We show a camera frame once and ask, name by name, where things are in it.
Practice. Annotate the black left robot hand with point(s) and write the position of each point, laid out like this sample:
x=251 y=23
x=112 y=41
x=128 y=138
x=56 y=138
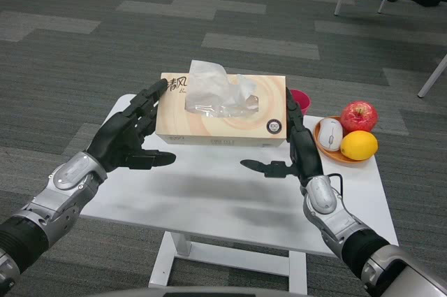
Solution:
x=115 y=139

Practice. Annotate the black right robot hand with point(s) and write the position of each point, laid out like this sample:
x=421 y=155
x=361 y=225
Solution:
x=305 y=153

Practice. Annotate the beige tissue box red sides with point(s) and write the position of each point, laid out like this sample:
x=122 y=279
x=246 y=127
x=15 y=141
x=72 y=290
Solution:
x=223 y=129

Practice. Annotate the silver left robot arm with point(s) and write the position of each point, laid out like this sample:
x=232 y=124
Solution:
x=73 y=171

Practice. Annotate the orange round plate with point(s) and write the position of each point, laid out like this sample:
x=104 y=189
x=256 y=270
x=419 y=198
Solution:
x=335 y=157

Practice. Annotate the white computer mouse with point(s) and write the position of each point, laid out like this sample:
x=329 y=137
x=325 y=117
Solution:
x=330 y=134

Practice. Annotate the pink plastic cup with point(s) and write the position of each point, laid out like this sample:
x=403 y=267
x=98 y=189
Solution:
x=302 y=99

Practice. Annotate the yellow lemon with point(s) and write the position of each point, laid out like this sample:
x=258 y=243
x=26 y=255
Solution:
x=359 y=146

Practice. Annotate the red apple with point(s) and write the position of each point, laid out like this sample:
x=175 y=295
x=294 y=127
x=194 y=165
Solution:
x=359 y=117

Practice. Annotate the white table leg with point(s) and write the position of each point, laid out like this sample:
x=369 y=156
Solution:
x=433 y=75

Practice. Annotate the white table base frame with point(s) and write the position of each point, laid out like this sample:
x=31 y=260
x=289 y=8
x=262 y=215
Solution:
x=230 y=258

